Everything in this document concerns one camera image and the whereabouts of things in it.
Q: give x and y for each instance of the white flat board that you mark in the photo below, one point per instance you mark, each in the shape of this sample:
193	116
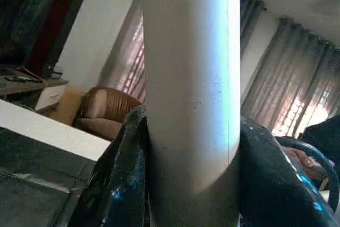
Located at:
48	128

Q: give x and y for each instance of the dark wall screen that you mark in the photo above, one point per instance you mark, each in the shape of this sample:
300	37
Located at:
37	19

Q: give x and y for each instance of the grey sheer window curtain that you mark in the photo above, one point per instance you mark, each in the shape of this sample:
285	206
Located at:
297	78
127	51

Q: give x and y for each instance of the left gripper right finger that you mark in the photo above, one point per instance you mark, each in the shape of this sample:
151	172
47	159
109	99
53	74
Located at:
276	190

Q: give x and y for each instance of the low side desk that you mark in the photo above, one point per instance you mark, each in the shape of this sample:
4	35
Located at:
32	91

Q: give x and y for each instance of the dark blue round chair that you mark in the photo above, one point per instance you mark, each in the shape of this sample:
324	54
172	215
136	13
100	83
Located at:
326	136

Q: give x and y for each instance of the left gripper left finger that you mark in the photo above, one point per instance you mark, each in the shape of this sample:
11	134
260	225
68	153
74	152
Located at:
117	184

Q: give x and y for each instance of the black work mat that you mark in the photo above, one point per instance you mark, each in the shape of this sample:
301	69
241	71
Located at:
32	184

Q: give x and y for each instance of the brown leather sofa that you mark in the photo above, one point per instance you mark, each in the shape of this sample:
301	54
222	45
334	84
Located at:
106	107

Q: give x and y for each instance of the white plastic table leg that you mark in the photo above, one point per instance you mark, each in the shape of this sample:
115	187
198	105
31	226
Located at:
191	78

